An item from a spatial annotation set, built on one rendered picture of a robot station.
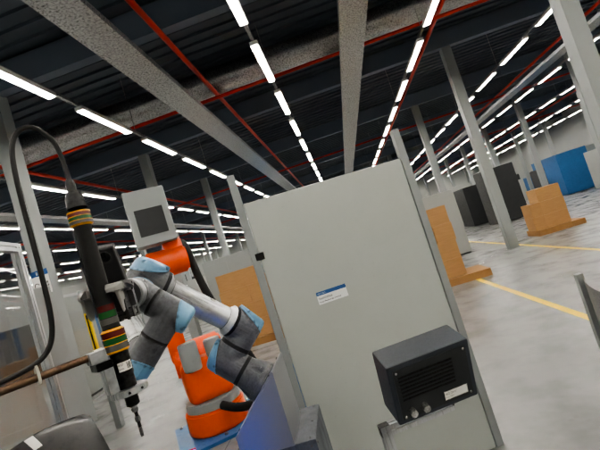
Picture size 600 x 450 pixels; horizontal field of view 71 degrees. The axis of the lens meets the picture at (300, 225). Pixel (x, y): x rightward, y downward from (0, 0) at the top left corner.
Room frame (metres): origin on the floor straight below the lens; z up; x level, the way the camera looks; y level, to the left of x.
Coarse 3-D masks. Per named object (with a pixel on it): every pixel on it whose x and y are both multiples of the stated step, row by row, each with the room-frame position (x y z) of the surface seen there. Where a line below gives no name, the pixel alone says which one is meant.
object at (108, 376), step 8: (96, 352) 0.78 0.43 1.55; (104, 352) 0.79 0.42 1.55; (88, 360) 0.77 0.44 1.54; (96, 360) 0.77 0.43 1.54; (104, 360) 0.78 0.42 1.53; (96, 368) 0.77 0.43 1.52; (104, 368) 0.78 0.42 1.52; (112, 368) 0.79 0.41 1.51; (104, 376) 0.78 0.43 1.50; (112, 376) 0.79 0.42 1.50; (104, 384) 0.79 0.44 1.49; (112, 384) 0.78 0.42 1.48; (136, 384) 0.81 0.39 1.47; (144, 384) 0.81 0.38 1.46; (112, 392) 0.78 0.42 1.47; (120, 392) 0.79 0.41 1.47; (128, 392) 0.78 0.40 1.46; (136, 392) 0.79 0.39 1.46; (112, 400) 0.79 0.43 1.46
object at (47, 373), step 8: (72, 360) 0.76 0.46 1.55; (80, 360) 0.76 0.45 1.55; (56, 368) 0.74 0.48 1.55; (64, 368) 0.74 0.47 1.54; (32, 376) 0.71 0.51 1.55; (48, 376) 0.73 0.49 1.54; (8, 384) 0.69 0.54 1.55; (16, 384) 0.69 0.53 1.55; (24, 384) 0.70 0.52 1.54; (0, 392) 0.68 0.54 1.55; (8, 392) 0.69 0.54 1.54
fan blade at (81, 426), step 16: (80, 416) 0.90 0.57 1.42; (48, 432) 0.84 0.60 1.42; (64, 432) 0.85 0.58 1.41; (80, 432) 0.86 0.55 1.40; (96, 432) 0.87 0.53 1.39; (16, 448) 0.79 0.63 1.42; (48, 448) 0.81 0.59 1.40; (64, 448) 0.82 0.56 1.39; (80, 448) 0.83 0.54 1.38; (96, 448) 0.84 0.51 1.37
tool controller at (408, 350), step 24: (432, 336) 1.29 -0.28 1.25; (456, 336) 1.26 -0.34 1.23; (384, 360) 1.23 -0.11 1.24; (408, 360) 1.21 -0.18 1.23; (432, 360) 1.22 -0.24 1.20; (456, 360) 1.24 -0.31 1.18; (384, 384) 1.26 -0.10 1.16; (408, 384) 1.21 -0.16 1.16; (432, 384) 1.23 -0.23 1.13; (456, 384) 1.25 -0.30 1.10; (408, 408) 1.23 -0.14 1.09; (432, 408) 1.25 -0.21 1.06
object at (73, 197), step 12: (72, 180) 0.81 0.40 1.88; (72, 192) 0.80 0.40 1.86; (72, 204) 0.80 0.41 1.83; (84, 204) 0.81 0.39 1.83; (120, 360) 0.80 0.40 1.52; (120, 372) 0.80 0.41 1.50; (132, 372) 0.81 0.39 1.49; (120, 384) 0.80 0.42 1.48; (132, 384) 0.81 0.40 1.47; (132, 396) 0.81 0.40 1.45
